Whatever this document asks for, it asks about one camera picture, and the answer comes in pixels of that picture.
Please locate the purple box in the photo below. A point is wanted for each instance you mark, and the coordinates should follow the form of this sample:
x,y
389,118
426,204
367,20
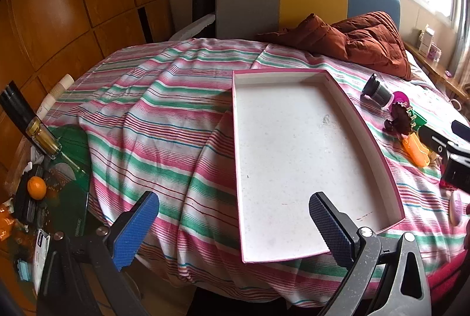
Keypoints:
x,y
435,52

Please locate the orange packet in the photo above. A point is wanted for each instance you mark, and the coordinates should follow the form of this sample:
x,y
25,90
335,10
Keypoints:
x,y
5,224

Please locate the teal green plastic holder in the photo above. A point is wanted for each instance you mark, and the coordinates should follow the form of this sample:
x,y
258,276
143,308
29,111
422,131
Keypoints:
x,y
420,120

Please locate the brown spiky brush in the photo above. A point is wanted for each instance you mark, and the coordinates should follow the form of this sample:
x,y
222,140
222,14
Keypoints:
x,y
400,119

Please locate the wooden shelf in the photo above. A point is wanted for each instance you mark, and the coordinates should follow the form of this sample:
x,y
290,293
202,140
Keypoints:
x,y
437,75

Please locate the brown quilted duvet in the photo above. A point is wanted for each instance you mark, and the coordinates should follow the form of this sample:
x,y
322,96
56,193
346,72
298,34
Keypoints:
x,y
367,40

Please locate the orange fruit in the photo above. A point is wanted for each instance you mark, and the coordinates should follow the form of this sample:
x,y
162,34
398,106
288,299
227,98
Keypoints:
x,y
36,187

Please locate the green glass nightstand top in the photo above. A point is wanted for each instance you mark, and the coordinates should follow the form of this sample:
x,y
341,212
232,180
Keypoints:
x,y
69,154

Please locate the white pillow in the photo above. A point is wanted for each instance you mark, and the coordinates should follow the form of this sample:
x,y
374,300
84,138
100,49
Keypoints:
x,y
416,69

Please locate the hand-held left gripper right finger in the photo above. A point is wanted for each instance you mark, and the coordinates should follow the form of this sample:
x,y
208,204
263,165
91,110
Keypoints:
x,y
330,224

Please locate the wooden wardrobe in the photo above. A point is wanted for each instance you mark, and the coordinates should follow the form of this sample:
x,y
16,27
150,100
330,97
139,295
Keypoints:
x,y
73,7

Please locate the black tube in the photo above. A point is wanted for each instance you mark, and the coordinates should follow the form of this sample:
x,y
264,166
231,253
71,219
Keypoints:
x,y
16,103

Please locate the stack of paper cups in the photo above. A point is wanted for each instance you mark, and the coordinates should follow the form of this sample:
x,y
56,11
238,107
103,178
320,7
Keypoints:
x,y
60,88

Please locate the grey yellow blue headboard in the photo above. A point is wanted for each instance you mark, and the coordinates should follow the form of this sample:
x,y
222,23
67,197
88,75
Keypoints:
x,y
249,0

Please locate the orange plastic clip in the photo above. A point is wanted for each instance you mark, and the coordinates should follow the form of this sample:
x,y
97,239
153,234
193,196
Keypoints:
x,y
415,150

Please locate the white box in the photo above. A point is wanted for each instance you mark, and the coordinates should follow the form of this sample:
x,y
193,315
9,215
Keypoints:
x,y
425,40

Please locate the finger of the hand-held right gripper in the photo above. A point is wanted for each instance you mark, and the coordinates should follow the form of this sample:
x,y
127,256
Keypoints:
x,y
433,139
461,128

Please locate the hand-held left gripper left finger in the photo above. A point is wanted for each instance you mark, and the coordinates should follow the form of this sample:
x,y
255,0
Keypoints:
x,y
136,227

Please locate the glass bottle gold liquid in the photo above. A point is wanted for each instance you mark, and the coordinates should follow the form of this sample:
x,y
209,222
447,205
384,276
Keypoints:
x,y
42,136

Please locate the white bed rail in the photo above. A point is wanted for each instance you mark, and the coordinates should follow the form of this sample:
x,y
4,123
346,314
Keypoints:
x,y
194,27

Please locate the pink white cardboard tray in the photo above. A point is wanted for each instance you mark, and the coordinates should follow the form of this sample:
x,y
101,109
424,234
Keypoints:
x,y
293,154

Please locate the black grey cylinder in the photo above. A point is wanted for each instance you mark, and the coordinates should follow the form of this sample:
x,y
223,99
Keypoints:
x,y
378,91

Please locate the black box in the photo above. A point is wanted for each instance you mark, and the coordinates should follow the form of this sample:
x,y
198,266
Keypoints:
x,y
25,207

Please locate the striped bedsheet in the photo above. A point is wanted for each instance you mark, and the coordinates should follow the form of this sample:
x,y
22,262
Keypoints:
x,y
147,117

